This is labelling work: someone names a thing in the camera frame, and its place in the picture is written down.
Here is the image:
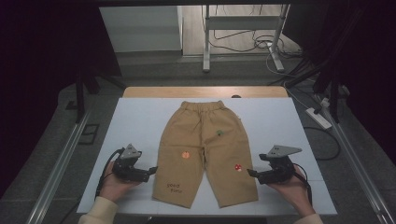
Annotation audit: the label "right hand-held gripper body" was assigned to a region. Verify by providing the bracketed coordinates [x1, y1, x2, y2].
[258, 145, 303, 185]

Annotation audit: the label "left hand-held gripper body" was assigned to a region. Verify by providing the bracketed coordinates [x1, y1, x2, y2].
[111, 143, 151, 183]

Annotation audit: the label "tan embroidered pants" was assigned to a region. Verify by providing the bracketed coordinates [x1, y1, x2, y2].
[151, 100, 260, 209]

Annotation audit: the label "person's left hand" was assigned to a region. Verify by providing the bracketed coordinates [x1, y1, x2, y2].
[98, 161, 141, 203]

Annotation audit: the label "person's right hand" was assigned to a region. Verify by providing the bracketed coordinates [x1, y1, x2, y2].
[267, 164, 316, 217]

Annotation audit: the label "white table cover board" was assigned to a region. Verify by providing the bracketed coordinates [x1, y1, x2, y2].
[77, 97, 338, 217]

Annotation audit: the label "white power strip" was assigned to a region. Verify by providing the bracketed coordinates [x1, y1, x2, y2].
[304, 106, 333, 131]

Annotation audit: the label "wooden table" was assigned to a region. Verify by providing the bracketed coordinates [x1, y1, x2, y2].
[121, 86, 290, 99]

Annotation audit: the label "black metal stand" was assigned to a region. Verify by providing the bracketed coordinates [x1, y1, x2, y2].
[312, 62, 344, 124]
[74, 71, 127, 124]

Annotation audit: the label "dark curtain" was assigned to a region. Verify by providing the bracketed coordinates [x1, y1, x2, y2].
[0, 0, 122, 197]
[281, 0, 396, 175]

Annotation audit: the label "left hand-held gripper black cable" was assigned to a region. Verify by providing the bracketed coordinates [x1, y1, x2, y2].
[94, 147, 125, 200]

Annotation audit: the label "hand-held gripper black cable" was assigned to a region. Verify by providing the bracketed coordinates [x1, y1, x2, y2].
[290, 162, 313, 206]
[94, 147, 125, 200]

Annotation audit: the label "right hand-held gripper black cable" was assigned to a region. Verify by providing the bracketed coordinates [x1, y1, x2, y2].
[290, 162, 313, 206]

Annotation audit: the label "black floor frame plate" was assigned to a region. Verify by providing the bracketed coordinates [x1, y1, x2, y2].
[78, 123, 101, 146]

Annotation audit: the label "black power cable loop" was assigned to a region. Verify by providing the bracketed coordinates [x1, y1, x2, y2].
[303, 125, 342, 161]

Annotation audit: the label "aluminium rail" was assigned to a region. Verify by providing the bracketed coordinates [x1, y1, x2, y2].
[317, 92, 396, 224]
[26, 111, 92, 224]

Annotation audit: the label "white floor cable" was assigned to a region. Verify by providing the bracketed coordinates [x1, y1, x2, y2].
[265, 46, 312, 110]

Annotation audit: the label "tangle of black floor cables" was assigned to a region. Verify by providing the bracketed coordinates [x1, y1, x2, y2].
[206, 29, 303, 60]

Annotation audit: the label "white metal desk frame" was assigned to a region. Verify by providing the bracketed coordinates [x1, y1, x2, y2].
[202, 3, 292, 74]

